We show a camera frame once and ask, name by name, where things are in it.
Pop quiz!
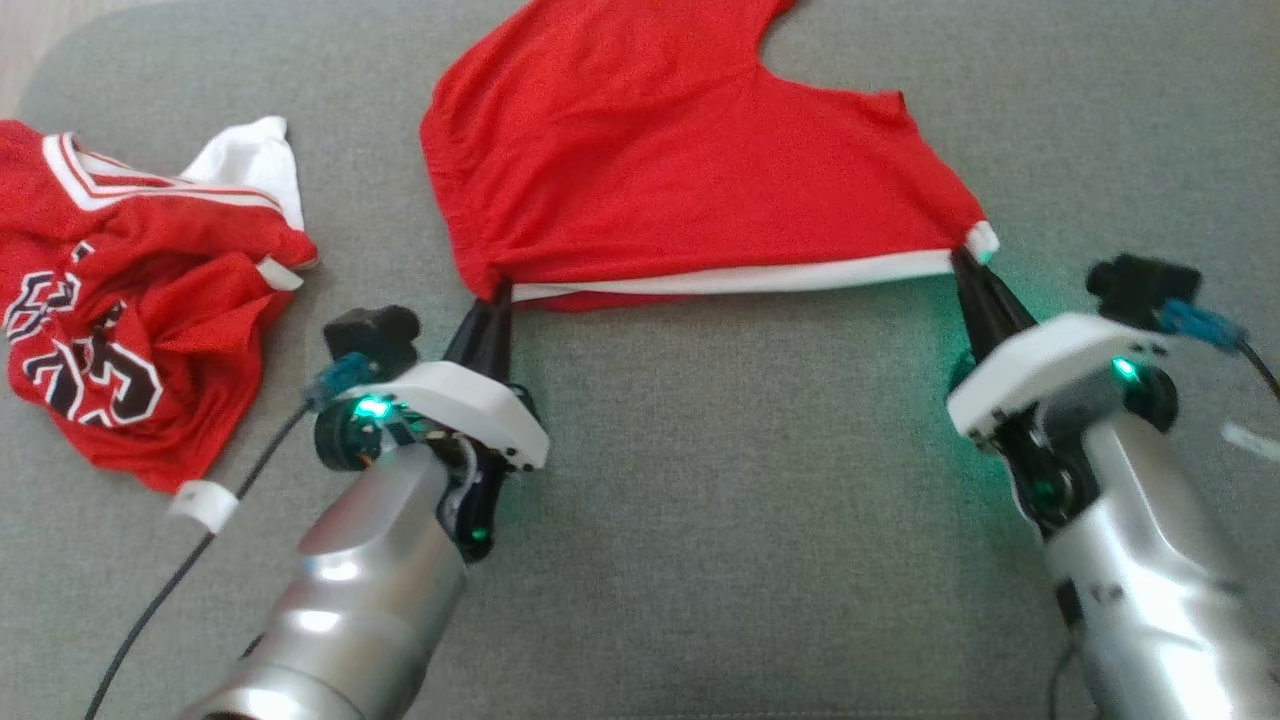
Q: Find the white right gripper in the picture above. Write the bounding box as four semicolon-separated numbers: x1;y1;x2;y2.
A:
944;247;1182;542

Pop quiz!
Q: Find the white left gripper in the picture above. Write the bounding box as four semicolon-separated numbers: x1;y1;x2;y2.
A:
314;280;552;564

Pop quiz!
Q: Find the red basketball jersey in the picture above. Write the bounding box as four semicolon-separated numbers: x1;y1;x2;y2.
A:
420;0;1001;313

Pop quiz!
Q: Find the red jersey with black print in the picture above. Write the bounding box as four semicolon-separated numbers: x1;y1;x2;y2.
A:
0;115;321;496

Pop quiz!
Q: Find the grey fabric sofa seat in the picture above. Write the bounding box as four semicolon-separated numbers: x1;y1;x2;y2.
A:
0;0;1280;720

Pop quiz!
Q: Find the black cable teal connector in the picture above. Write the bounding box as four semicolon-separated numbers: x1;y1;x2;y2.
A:
1160;298;1280;403
85;352;379;720

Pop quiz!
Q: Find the white cable label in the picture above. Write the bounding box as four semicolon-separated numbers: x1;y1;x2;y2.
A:
168;480;241;534

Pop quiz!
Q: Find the thin black cable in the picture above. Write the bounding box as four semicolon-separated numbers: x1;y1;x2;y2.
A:
1045;580;1089;720

